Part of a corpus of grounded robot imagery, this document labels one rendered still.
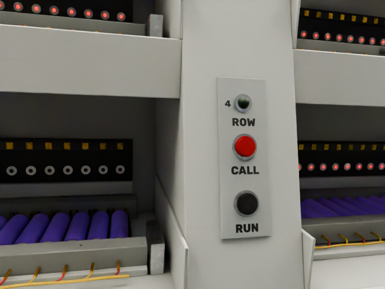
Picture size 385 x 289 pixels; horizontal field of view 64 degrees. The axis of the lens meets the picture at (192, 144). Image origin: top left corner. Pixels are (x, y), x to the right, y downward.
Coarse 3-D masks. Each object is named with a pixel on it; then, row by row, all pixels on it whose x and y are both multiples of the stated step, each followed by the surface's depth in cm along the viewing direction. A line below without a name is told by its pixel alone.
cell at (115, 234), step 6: (120, 210) 34; (114, 216) 33; (120, 216) 33; (126, 216) 34; (114, 222) 31; (120, 222) 31; (126, 222) 32; (114, 228) 30; (120, 228) 30; (126, 228) 31; (114, 234) 29; (120, 234) 29; (126, 234) 29
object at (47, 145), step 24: (0, 144) 35; (24, 144) 35; (48, 144) 36; (72, 144) 36; (96, 144) 37; (120, 144) 38; (0, 168) 35; (24, 168) 36; (72, 168) 37; (96, 168) 38
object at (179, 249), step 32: (0, 192) 35; (32, 192) 36; (64, 192) 37; (96, 192) 38; (128, 192) 39; (160, 192) 34; (160, 224) 33; (160, 256) 26; (32, 288) 23; (64, 288) 24; (96, 288) 24; (128, 288) 24; (160, 288) 24
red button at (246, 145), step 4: (244, 136) 23; (248, 136) 23; (240, 140) 23; (244, 140) 23; (248, 140) 23; (252, 140) 23; (236, 144) 23; (240, 144) 23; (244, 144) 23; (248, 144) 23; (252, 144) 23; (236, 148) 23; (240, 148) 23; (244, 148) 23; (248, 148) 23; (252, 148) 23; (240, 152) 23; (244, 152) 23; (248, 152) 23; (252, 152) 23; (244, 156) 23; (248, 156) 23
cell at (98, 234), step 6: (96, 216) 32; (102, 216) 32; (108, 216) 34; (96, 222) 31; (102, 222) 31; (108, 222) 33; (90, 228) 30; (96, 228) 30; (102, 228) 30; (90, 234) 29; (96, 234) 28; (102, 234) 29
